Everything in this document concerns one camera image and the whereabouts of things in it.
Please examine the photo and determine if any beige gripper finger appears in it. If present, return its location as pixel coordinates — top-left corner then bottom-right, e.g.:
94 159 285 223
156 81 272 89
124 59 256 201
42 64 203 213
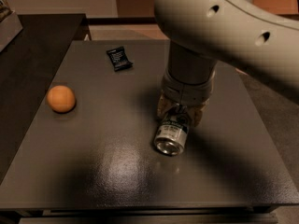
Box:
157 91 177 119
187 101 208 127

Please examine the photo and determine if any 7up soda can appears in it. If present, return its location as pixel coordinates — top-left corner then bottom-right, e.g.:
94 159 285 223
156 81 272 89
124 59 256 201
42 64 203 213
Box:
154 113 191 156

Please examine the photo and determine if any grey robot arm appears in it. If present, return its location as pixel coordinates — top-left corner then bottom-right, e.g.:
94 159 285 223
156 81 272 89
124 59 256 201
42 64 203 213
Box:
154 0 299 126

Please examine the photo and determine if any black snack packet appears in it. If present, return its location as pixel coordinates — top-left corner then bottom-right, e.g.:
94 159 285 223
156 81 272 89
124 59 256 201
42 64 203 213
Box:
107 47 133 72

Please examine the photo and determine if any orange ball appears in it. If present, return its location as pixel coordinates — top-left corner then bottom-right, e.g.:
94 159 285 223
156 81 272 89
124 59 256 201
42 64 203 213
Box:
47 86 76 113

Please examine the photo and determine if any grey box at left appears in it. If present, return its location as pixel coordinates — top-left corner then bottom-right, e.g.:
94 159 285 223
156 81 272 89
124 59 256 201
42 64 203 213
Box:
0 0 22 52

